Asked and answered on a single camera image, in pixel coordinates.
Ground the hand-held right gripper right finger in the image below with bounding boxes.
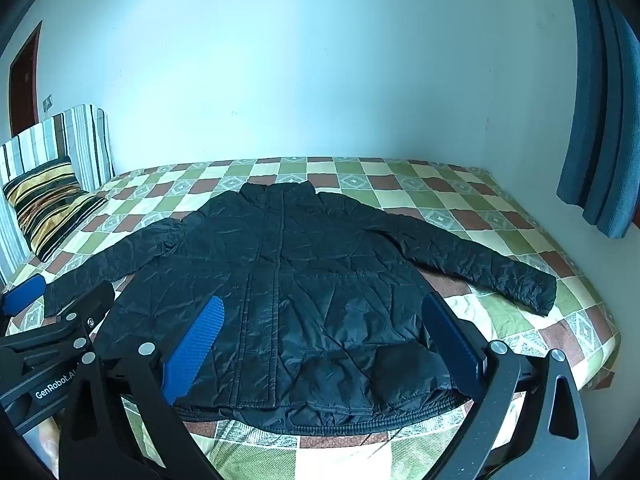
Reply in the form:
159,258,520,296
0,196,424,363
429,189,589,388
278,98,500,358
421,292,594,480

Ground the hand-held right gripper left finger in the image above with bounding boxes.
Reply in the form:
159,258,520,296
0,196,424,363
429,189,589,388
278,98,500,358
57,295,226,480

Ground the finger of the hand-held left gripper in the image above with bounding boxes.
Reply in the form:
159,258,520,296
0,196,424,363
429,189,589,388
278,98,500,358
43,280,117,357
0,274,48,331

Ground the black puffer jacket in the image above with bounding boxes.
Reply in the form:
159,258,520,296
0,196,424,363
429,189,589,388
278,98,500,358
44,181,557,435

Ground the striped brown yellow pillow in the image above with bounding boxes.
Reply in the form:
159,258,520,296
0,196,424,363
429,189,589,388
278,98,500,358
2,156,108,263

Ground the bed with checkered quilt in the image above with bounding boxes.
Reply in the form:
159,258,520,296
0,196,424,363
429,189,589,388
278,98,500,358
0,156,623,480

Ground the striped headboard cushion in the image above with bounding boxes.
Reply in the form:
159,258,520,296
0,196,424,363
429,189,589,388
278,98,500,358
0,104,117,286

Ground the dark red wooden door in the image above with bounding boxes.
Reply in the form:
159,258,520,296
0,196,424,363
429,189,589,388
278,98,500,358
9,21,43,138

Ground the blue curtain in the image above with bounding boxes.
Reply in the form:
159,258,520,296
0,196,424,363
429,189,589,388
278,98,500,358
556,0,640,239

